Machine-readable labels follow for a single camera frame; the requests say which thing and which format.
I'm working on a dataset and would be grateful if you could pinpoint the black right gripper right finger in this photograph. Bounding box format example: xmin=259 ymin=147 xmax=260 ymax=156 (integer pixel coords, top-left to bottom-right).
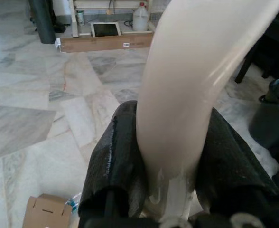
xmin=193 ymin=106 xmax=279 ymax=214

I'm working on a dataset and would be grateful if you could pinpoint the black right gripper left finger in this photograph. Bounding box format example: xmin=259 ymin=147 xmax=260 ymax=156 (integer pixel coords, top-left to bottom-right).
xmin=79 ymin=100 xmax=147 ymax=218

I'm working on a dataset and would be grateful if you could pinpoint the cream plastic dustpan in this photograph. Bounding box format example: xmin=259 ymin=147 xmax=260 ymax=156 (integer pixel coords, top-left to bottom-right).
xmin=134 ymin=0 xmax=279 ymax=224

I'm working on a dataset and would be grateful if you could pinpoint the black rubbish bag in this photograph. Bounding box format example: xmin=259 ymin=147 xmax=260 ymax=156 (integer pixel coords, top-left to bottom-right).
xmin=248 ymin=95 xmax=279 ymax=155

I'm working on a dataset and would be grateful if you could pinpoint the clear plastic bottle blue label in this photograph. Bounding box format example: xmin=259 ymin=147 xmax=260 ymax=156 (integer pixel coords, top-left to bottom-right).
xmin=63 ymin=192 xmax=82 ymax=217

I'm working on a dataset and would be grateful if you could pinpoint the small brown cardboard box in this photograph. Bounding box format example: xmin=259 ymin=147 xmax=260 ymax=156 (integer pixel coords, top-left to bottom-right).
xmin=22 ymin=193 xmax=74 ymax=228

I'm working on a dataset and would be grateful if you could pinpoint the long brown cardboard box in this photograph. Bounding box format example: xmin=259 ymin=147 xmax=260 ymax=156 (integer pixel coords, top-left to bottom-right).
xmin=55 ymin=32 xmax=154 ymax=53

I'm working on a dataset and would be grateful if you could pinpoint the white framed black screen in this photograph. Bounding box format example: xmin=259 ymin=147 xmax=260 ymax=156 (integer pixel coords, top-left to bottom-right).
xmin=90 ymin=22 xmax=122 ymax=38

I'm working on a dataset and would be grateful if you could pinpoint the white plastic jug red cap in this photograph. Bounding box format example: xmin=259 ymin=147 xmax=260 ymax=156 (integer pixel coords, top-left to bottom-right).
xmin=132 ymin=2 xmax=151 ymax=31

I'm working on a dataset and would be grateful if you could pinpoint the green canister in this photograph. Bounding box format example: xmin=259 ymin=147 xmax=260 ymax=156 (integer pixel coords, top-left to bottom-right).
xmin=75 ymin=9 xmax=85 ymax=26

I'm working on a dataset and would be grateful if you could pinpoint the dark grey cylinder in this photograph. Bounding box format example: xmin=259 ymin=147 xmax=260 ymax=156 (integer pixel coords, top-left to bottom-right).
xmin=28 ymin=0 xmax=56 ymax=44

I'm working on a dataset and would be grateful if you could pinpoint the white shelf frame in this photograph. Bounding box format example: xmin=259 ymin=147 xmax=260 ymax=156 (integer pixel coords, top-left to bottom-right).
xmin=70 ymin=0 xmax=154 ymax=38

